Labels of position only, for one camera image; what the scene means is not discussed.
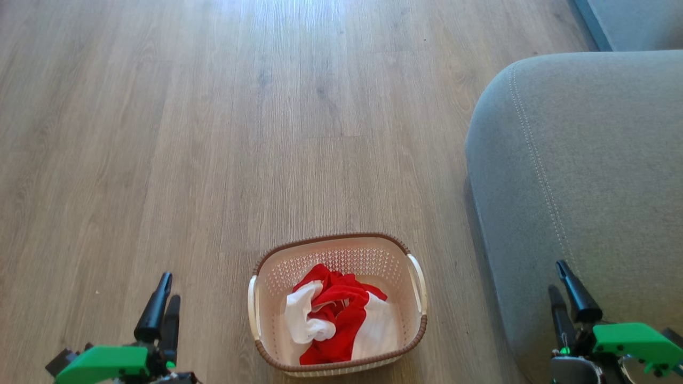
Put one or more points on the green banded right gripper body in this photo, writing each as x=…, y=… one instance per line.
x=629, y=341

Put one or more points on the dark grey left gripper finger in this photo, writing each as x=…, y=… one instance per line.
x=152, y=314
x=171, y=330

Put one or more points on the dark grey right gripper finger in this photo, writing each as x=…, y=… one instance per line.
x=581, y=304
x=563, y=325

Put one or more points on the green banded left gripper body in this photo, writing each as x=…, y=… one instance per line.
x=106, y=365

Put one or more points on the red garment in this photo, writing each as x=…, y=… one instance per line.
x=341, y=298

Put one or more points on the grey fabric ottoman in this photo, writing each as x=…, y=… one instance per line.
x=587, y=176

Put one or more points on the beige perforated plastic laundry basket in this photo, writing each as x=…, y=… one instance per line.
x=341, y=253

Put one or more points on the blue grey upholstered furniture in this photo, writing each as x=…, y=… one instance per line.
x=635, y=24

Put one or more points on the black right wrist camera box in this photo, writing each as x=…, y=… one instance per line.
x=673, y=337

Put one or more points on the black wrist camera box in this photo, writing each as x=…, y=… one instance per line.
x=673, y=337
x=61, y=362

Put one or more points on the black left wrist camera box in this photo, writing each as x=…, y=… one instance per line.
x=61, y=362

